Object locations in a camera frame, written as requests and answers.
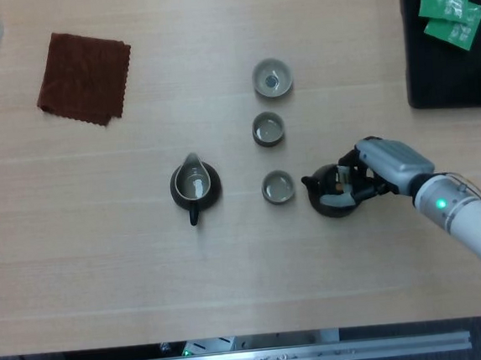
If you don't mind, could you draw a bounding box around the dark pitcher beige interior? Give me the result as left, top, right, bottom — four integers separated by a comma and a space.
167, 149, 226, 229

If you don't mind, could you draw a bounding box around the aluminium profile rail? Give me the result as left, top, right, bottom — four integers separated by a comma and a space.
113, 328, 474, 360

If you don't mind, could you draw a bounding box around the dark teacup beige interior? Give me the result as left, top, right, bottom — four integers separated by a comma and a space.
259, 168, 298, 207
250, 110, 288, 149

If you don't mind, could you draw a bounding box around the black cast iron teapot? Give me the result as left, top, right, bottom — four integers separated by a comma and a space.
299, 160, 365, 222

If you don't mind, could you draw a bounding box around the black plastic tray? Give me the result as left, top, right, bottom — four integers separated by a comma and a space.
399, 0, 481, 112

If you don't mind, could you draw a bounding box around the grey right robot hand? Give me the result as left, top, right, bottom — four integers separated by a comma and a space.
315, 130, 439, 210

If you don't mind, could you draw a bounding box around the flared beige teacup blue mark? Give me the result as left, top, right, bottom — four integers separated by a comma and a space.
249, 55, 295, 102

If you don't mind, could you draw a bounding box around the brown folded cloth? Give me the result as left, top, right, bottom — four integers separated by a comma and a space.
30, 25, 139, 133

